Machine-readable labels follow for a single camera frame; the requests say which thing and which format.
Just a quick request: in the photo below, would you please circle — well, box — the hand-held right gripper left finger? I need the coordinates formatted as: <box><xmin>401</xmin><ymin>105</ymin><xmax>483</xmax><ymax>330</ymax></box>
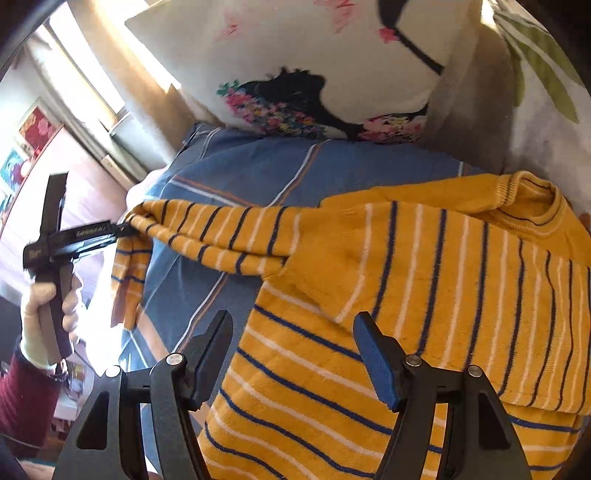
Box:
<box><xmin>52</xmin><ymin>309</ymin><xmax>234</xmax><ymax>480</ymax></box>

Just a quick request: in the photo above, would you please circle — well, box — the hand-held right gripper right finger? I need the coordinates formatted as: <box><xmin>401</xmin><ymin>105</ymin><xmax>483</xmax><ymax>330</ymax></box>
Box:
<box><xmin>353</xmin><ymin>311</ymin><xmax>534</xmax><ymax>480</ymax></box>

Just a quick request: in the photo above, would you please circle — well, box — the yellow striped sweater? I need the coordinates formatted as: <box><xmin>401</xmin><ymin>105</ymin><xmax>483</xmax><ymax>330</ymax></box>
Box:
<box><xmin>110</xmin><ymin>171</ymin><xmax>591</xmax><ymax>480</ymax></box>

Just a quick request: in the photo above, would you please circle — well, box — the person's left forearm red sleeve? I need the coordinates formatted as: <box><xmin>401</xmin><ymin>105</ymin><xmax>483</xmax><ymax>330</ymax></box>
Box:
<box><xmin>0</xmin><ymin>339</ymin><xmax>63</xmax><ymax>460</ymax></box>

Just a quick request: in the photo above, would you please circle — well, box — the person's left hand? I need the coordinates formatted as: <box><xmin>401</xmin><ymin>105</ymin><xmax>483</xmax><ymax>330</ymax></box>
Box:
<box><xmin>18</xmin><ymin>272</ymin><xmax>85</xmax><ymax>370</ymax></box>

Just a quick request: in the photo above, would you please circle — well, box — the blue striped bed sheet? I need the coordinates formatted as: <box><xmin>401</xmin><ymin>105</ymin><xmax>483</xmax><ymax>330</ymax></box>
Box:
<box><xmin>117</xmin><ymin>122</ymin><xmax>490</xmax><ymax>476</ymax></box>

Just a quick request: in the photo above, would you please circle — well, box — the window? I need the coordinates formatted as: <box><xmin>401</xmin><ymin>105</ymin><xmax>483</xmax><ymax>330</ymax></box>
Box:
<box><xmin>28</xmin><ymin>0</ymin><xmax>139</xmax><ymax>134</ymax></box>

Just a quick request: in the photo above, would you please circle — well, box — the white floral pillow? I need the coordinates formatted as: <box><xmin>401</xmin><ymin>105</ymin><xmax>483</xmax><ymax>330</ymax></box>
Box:
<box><xmin>124</xmin><ymin>0</ymin><xmax>483</xmax><ymax>144</ymax></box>

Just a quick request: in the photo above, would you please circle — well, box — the white leaf-pattern pillow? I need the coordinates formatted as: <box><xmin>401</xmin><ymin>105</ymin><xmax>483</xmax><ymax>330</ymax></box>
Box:
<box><xmin>475</xmin><ymin>0</ymin><xmax>591</xmax><ymax>204</ymax></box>

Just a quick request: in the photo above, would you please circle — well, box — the red flower wall picture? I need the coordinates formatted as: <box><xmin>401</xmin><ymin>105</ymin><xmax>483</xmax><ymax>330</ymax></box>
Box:
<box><xmin>17</xmin><ymin>99</ymin><xmax>64</xmax><ymax>151</ymax></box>

